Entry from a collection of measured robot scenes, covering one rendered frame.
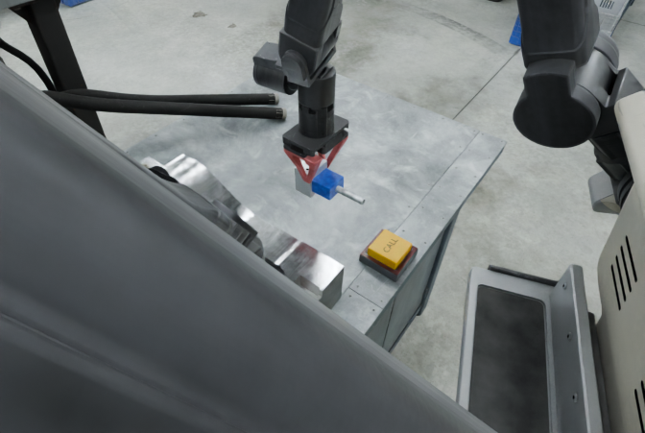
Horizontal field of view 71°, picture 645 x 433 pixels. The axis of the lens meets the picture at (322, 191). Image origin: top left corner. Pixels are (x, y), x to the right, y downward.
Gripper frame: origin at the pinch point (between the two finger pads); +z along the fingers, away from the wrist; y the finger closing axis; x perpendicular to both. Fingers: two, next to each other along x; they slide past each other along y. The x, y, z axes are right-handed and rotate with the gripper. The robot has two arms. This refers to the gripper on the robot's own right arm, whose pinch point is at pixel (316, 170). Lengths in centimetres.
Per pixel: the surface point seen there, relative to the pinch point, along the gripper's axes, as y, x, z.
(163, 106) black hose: -1.0, -44.4, 4.7
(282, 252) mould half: 14.1, 3.8, 6.2
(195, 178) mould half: 13.3, -16.9, 1.6
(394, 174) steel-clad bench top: -23.8, 4.3, 15.1
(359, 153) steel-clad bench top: -25.0, -6.2, 14.9
